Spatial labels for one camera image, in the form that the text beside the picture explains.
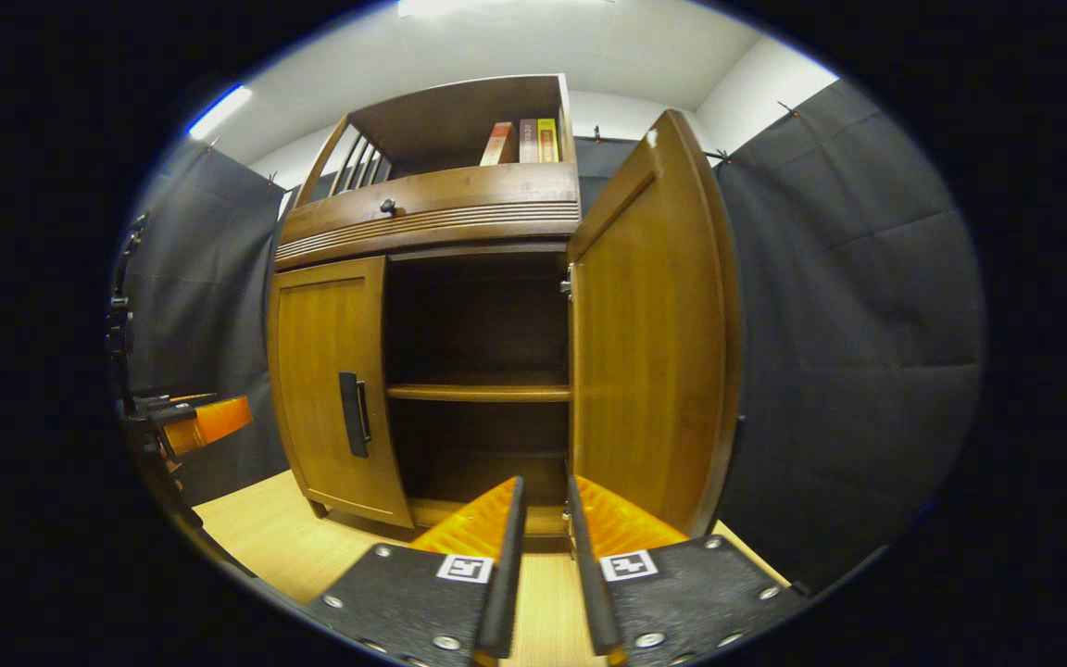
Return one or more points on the metal door hinge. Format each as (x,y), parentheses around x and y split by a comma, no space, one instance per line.
(568,283)

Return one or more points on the wooden double-door shoe cabinet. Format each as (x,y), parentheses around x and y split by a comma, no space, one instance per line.
(459,199)

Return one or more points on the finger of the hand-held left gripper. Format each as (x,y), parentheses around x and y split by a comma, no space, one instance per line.
(168,402)
(214,421)

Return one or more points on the small ceiling light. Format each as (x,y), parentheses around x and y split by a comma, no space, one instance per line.
(219,111)

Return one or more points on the large ceiling light panel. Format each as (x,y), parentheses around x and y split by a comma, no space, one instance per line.
(496,6)

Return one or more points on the black backdrop cloth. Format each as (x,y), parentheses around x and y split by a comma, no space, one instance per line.
(848,324)

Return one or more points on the black drawer knob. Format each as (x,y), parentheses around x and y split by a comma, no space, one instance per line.
(388,207)

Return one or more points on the wooden inner shelf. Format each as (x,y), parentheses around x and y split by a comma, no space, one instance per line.
(478,393)

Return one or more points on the wooden cabinet door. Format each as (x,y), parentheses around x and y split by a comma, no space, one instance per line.
(654,352)
(320,352)

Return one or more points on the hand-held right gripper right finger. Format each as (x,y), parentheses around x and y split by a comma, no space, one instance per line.
(586,584)

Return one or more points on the dark brown book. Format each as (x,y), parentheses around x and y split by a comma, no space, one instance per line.
(528,141)

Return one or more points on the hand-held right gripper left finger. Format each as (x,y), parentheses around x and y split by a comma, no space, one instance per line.
(504,584)

